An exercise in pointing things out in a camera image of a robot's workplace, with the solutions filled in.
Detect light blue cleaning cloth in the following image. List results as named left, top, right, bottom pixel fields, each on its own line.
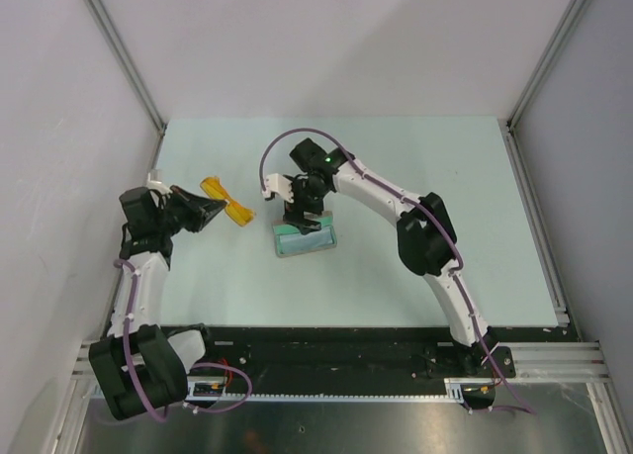
left=278, top=232, right=334, bottom=255

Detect aluminium frame post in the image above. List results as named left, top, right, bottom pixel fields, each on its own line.
left=83, top=0, right=166, bottom=136
left=506, top=0, right=592, bottom=130

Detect white slotted cable duct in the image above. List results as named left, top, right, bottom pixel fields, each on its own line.
left=185, top=379, right=464, bottom=404

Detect right aluminium frame post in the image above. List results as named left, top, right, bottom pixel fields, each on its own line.
left=506, top=0, right=592, bottom=130

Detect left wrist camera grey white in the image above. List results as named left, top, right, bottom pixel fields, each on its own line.
left=145, top=168, right=171, bottom=195

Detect yellow sunglasses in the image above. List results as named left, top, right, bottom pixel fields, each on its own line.
left=200, top=176, right=255, bottom=227

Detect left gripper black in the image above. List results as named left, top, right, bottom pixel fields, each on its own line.
left=154, top=185, right=226, bottom=236

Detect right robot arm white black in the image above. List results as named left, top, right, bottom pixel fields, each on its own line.
left=266, top=138, right=500, bottom=376

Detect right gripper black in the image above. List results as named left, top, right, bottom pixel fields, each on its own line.
left=283, top=176, right=329, bottom=235

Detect right aluminium side rail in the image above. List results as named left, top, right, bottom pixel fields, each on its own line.
left=498, top=120, right=576, bottom=327

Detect aluminium frame crossbar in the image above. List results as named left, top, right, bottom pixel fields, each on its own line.
left=75, top=341, right=607, bottom=390

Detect left aluminium frame post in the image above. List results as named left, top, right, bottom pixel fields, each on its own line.
left=83, top=0, right=166, bottom=136

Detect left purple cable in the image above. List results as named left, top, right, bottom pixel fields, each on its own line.
left=113, top=255, right=254, bottom=422

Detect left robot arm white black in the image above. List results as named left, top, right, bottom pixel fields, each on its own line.
left=88, top=181, right=226, bottom=420

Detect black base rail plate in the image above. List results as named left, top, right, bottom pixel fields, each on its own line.
left=100, top=324, right=517, bottom=397

